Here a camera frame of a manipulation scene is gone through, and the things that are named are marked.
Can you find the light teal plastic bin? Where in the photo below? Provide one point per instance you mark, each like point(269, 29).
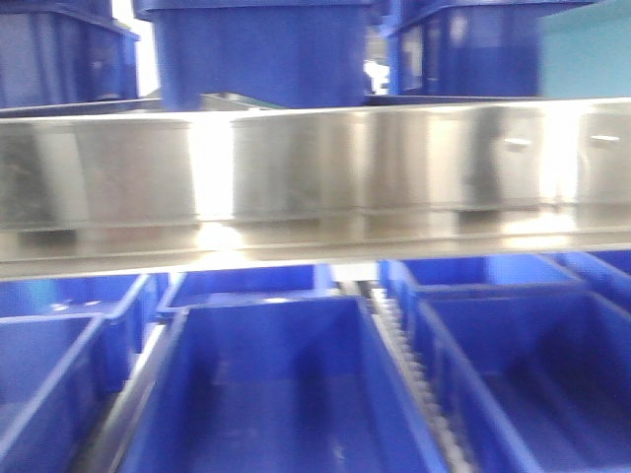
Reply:
point(585, 52)

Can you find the blue bin lower shelf centre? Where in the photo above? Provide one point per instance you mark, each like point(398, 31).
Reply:
point(302, 386)

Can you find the blue bin shelf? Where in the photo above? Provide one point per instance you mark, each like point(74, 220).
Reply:
point(302, 386)
point(67, 345)
point(531, 384)

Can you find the blue bin lower shelf right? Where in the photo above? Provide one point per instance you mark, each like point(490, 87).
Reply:
point(531, 384)

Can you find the blue bin lower shelf left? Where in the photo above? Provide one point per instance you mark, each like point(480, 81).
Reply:
point(67, 345)

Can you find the blue bin lower left stack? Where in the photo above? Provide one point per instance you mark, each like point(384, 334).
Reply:
point(297, 54)

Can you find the blue bin stack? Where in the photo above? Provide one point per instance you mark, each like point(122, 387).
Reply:
point(467, 48)
point(297, 54)
point(57, 52)

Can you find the blue bin lower right stack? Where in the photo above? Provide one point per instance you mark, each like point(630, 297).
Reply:
point(467, 48)

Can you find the white roller track right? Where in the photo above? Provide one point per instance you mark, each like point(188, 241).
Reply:
point(388, 317)

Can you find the blue bin upper left stack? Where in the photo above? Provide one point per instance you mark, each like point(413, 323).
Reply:
point(57, 52)

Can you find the steel shelf front rail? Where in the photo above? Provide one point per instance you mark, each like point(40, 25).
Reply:
point(123, 186)

